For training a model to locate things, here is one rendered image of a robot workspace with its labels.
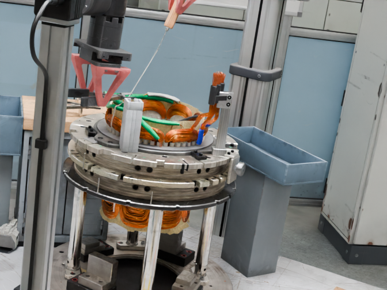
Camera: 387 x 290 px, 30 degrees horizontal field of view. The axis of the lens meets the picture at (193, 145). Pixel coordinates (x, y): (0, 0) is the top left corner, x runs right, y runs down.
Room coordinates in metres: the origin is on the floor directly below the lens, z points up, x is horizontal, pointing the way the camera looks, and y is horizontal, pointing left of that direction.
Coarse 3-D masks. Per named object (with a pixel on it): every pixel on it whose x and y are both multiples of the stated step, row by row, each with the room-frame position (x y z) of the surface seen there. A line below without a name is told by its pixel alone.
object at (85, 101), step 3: (90, 96) 1.20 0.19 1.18; (93, 96) 1.20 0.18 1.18; (81, 99) 1.18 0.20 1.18; (84, 99) 1.18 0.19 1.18; (87, 99) 1.18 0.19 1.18; (90, 99) 1.19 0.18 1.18; (93, 99) 1.19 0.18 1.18; (81, 102) 1.18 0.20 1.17; (84, 102) 1.18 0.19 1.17; (87, 102) 1.18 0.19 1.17; (90, 102) 1.19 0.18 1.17; (93, 102) 1.19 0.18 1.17; (96, 102) 1.20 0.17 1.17; (81, 105) 1.18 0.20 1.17; (84, 105) 1.18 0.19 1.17; (87, 105) 1.18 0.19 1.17; (90, 105) 1.19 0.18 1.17; (93, 105) 1.19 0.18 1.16; (96, 105) 1.20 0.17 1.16
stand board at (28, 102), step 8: (24, 96) 1.57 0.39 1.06; (24, 104) 1.50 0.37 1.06; (32, 104) 1.51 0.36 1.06; (24, 112) 1.44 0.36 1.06; (32, 112) 1.45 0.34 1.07; (72, 112) 1.50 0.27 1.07; (88, 112) 1.51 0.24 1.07; (96, 112) 1.52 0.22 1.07; (104, 112) 1.53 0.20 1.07; (24, 120) 1.40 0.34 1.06; (32, 120) 1.40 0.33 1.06; (72, 120) 1.43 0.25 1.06; (24, 128) 1.40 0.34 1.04; (32, 128) 1.40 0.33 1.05; (64, 128) 1.42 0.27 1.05
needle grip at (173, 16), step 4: (176, 0) 1.31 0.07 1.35; (184, 0) 1.31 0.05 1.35; (172, 8) 1.31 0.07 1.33; (172, 12) 1.30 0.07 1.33; (168, 16) 1.30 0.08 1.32; (172, 16) 1.30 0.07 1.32; (176, 16) 1.30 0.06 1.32; (168, 20) 1.30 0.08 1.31; (172, 20) 1.30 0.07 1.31; (164, 24) 1.30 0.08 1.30; (168, 24) 1.30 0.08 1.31; (172, 24) 1.30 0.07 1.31; (172, 28) 1.31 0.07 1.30
